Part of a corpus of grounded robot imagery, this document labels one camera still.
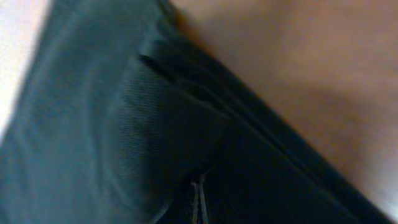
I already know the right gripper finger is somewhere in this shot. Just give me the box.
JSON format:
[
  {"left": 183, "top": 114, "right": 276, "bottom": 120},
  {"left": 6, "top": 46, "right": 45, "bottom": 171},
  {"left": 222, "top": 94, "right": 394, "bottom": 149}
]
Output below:
[
  {"left": 199, "top": 167, "right": 214, "bottom": 224},
  {"left": 191, "top": 181, "right": 199, "bottom": 224}
]

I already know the black t-shirt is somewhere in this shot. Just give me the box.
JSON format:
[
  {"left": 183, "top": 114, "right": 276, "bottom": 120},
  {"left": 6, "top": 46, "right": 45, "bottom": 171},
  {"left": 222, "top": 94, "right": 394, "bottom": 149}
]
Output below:
[{"left": 1, "top": 0, "right": 387, "bottom": 224}]

